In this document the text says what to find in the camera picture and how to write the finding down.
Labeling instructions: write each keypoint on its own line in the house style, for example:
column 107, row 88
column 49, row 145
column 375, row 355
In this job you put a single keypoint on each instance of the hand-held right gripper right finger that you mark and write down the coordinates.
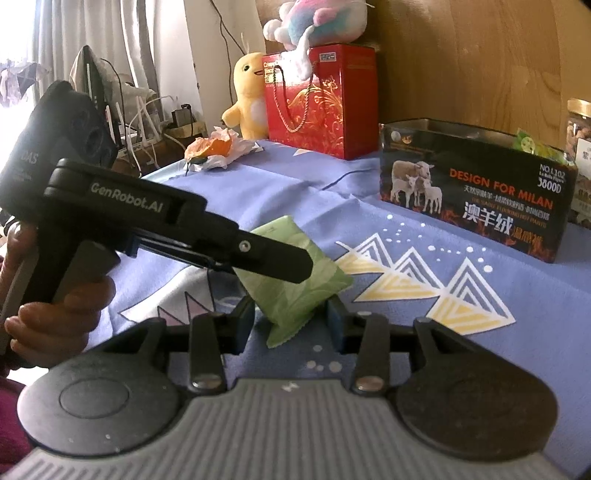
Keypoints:
column 336, row 327

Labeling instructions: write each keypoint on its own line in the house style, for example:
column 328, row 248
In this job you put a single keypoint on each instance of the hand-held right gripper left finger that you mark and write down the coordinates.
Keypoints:
column 244, row 327

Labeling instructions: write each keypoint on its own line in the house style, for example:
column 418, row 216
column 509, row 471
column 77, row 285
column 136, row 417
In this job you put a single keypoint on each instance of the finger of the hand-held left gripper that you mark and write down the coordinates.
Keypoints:
column 277, row 261

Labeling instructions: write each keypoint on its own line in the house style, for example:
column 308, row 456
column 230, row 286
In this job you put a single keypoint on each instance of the pale green snack packet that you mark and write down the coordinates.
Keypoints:
column 295, row 290

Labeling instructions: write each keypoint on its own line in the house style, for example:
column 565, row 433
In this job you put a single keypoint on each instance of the black box with sheep print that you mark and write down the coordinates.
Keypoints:
column 485, row 198

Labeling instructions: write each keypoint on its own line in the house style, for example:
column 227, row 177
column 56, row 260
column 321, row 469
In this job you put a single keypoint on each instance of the bright green snack packet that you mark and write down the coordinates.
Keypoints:
column 549, row 154

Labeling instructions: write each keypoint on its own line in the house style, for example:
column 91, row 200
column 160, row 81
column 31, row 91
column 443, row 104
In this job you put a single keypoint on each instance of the person's left hand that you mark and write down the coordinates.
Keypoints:
column 60, row 327

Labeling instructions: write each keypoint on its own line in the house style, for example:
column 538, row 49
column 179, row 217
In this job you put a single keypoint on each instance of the blue printed blanket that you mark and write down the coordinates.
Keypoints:
column 415, row 295

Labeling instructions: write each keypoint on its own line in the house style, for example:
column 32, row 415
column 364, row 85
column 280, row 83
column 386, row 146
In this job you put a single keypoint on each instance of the small cardboard box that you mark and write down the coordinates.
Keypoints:
column 189, row 129

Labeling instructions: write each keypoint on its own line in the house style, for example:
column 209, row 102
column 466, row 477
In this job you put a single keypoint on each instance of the orange peel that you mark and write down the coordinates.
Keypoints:
column 210, row 150

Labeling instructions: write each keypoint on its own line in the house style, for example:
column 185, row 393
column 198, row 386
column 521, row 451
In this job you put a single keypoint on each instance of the dark flat device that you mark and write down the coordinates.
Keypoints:
column 94, row 78

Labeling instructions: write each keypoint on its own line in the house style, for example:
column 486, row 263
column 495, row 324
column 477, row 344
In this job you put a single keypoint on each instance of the hanging clothes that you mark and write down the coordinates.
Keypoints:
column 18, row 83

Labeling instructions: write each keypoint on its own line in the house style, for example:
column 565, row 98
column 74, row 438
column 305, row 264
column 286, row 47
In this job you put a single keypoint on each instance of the red gift bag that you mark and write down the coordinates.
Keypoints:
column 323, row 106

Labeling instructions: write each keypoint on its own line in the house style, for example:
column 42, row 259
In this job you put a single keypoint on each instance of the yellow plush duck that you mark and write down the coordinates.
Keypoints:
column 249, row 87

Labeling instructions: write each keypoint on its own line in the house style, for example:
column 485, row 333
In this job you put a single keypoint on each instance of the pale curtain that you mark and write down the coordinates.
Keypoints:
column 69, row 27

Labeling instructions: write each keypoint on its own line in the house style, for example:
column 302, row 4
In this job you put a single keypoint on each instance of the pastel plush toy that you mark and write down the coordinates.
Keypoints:
column 318, row 21

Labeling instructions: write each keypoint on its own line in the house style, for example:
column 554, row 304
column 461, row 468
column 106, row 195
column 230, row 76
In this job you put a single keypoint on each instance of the maroon clothing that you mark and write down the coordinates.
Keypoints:
column 11, row 424

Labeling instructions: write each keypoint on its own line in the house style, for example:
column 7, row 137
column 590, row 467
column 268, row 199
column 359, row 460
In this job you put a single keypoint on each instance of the wooden headboard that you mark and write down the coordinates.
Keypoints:
column 461, row 60

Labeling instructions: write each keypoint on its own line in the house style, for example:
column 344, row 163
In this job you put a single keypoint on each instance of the clear nut jar gold lid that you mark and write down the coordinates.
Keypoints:
column 581, row 134

